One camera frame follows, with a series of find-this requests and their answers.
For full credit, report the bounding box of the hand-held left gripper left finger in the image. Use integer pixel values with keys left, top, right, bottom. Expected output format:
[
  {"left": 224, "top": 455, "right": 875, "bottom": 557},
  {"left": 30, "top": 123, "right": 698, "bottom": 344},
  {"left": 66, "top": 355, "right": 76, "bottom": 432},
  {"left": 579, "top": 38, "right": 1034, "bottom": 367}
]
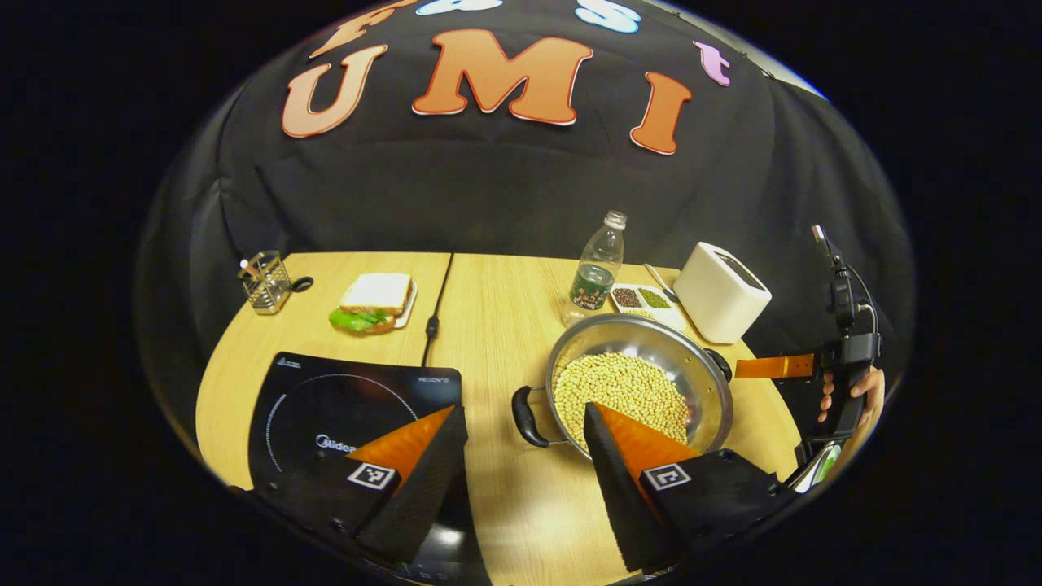
[{"left": 244, "top": 405, "right": 471, "bottom": 569}]

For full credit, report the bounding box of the black induction cooktop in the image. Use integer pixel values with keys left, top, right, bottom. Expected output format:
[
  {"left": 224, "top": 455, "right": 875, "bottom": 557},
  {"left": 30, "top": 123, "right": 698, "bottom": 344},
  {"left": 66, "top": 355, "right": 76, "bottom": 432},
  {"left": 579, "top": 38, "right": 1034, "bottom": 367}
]
[{"left": 247, "top": 352, "right": 489, "bottom": 586}]

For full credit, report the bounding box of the white divided bean dish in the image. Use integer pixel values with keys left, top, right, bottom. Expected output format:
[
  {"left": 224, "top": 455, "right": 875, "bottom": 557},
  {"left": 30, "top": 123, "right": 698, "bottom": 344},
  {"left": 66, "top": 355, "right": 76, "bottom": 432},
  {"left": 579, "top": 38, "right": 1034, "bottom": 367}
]
[{"left": 609, "top": 282, "right": 689, "bottom": 330}]

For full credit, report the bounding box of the pile of yellow soybeans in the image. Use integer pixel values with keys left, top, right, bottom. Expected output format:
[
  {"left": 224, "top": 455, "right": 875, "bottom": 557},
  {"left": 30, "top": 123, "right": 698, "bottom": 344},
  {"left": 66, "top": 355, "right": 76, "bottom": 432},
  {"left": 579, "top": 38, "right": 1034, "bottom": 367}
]
[{"left": 552, "top": 352, "right": 691, "bottom": 453}]

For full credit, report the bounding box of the black power cable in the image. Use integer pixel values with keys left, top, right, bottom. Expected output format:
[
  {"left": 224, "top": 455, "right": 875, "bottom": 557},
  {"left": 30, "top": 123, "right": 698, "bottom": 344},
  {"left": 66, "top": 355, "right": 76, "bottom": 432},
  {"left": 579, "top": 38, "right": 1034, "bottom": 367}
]
[{"left": 422, "top": 252, "right": 453, "bottom": 367}]

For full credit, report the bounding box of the black backdrop cloth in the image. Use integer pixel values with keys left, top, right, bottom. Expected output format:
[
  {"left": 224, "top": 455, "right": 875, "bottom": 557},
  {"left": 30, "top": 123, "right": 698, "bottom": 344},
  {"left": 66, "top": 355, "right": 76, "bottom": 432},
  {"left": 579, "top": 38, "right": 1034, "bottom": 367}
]
[{"left": 134, "top": 0, "right": 917, "bottom": 457}]

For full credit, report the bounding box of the steel pot with black handles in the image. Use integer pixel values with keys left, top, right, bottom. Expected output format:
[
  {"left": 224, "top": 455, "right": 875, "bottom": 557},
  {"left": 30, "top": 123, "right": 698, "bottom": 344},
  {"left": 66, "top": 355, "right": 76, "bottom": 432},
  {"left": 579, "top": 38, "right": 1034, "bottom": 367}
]
[{"left": 511, "top": 313, "right": 735, "bottom": 461}]

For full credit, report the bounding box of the metal spoon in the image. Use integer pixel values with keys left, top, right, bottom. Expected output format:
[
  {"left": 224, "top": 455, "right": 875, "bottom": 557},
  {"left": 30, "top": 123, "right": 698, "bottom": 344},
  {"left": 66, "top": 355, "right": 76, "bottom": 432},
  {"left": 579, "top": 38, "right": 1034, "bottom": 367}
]
[{"left": 643, "top": 262, "right": 678, "bottom": 304}]

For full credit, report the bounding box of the sandwich with lettuce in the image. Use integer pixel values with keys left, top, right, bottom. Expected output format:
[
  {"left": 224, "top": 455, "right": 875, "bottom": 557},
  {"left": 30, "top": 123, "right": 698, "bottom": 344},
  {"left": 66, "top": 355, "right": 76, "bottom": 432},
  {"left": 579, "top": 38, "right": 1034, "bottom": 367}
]
[{"left": 328, "top": 273, "right": 413, "bottom": 333}]

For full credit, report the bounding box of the small white plate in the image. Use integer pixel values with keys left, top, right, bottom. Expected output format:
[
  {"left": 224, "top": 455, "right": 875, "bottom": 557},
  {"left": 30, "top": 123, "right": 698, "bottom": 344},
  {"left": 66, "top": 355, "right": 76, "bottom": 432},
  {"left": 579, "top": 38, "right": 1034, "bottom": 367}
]
[{"left": 393, "top": 279, "right": 418, "bottom": 330}]

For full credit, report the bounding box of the clear plastic water bottle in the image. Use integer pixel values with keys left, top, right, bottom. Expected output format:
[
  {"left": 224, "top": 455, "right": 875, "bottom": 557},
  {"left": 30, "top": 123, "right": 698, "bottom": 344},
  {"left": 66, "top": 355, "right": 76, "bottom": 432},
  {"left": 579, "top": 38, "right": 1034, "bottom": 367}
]
[{"left": 562, "top": 210, "right": 628, "bottom": 328}]

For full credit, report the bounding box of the white toaster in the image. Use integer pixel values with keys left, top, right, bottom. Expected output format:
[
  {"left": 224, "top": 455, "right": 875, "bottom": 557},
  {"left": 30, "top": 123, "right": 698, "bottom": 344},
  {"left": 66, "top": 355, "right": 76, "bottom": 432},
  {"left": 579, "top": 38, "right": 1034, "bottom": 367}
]
[{"left": 673, "top": 241, "right": 773, "bottom": 344}]

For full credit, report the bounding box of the wire mesh utensil holder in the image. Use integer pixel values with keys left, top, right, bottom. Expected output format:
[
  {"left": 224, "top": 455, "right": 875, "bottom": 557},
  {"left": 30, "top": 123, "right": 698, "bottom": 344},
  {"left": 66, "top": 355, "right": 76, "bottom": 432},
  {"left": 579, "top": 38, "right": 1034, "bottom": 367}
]
[{"left": 238, "top": 251, "right": 294, "bottom": 316}]

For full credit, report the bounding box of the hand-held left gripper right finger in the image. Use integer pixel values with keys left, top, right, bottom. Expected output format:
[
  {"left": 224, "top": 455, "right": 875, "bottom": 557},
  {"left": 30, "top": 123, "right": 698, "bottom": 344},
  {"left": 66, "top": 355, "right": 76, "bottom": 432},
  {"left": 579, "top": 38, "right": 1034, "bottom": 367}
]
[{"left": 583, "top": 401, "right": 795, "bottom": 575}]

